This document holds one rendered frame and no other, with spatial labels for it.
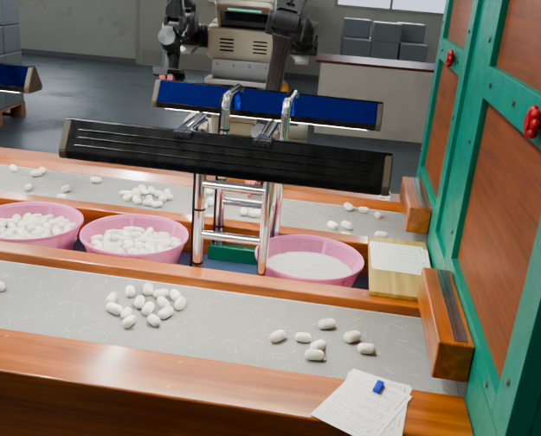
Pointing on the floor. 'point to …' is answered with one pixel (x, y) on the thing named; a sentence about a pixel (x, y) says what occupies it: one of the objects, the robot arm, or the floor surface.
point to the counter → (379, 92)
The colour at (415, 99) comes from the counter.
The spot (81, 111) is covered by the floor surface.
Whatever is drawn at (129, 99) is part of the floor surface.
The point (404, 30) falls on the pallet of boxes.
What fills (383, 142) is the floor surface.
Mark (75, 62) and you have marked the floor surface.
